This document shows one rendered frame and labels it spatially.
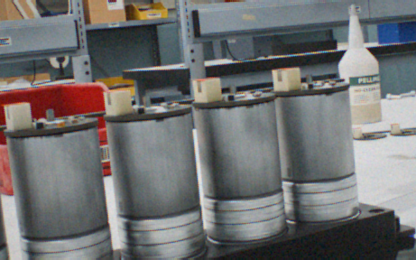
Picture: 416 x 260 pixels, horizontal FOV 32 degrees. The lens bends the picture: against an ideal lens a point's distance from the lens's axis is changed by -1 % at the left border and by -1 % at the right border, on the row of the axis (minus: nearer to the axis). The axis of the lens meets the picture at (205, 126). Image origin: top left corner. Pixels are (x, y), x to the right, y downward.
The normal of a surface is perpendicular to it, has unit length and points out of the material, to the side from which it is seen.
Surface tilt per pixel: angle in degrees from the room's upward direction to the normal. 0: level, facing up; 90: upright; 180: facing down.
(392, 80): 90
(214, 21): 90
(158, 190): 90
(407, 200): 0
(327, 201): 90
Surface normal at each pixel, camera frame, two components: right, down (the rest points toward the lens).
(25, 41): 0.44, 0.05
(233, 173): -0.25, 0.13
